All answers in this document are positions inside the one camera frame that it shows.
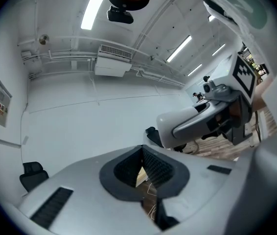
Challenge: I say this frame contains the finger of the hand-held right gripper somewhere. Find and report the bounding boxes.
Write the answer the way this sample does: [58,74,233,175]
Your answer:
[156,101,218,149]

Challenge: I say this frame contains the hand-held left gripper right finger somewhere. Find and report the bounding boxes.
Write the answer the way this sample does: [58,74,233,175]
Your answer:
[142,144,237,231]

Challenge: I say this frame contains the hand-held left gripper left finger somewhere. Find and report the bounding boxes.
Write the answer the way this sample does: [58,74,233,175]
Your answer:
[18,144,162,235]

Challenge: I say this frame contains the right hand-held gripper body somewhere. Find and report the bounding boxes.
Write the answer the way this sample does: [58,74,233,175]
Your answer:
[194,51,258,146]

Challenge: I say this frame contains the person's right forearm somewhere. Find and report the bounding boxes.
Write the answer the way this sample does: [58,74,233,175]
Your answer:
[253,76,275,111]

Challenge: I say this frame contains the person's right hand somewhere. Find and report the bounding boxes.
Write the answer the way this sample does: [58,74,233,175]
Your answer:
[228,98,242,122]

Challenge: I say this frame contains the white ceiling air conditioner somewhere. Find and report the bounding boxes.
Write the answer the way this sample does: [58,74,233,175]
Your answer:
[94,44,133,78]

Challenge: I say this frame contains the white ceiling pipes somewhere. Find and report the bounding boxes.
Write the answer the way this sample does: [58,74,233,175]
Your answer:
[17,35,186,88]

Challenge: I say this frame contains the round brass ceiling fixture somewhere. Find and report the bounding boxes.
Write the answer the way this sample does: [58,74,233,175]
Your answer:
[38,34,50,46]

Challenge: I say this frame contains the black cable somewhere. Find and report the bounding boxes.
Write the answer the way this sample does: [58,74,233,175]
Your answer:
[254,110,262,143]

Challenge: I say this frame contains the black head-mounted camera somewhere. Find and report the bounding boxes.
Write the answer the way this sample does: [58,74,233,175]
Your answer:
[106,5,135,24]

